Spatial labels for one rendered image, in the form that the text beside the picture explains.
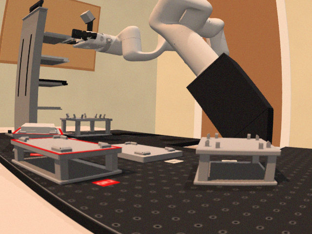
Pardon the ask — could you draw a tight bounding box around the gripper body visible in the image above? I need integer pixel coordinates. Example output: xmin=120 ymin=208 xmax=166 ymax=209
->
xmin=73 ymin=33 xmax=106 ymax=52

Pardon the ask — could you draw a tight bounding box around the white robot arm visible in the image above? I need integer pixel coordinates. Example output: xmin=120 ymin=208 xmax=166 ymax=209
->
xmin=100 ymin=0 xmax=229 ymax=77

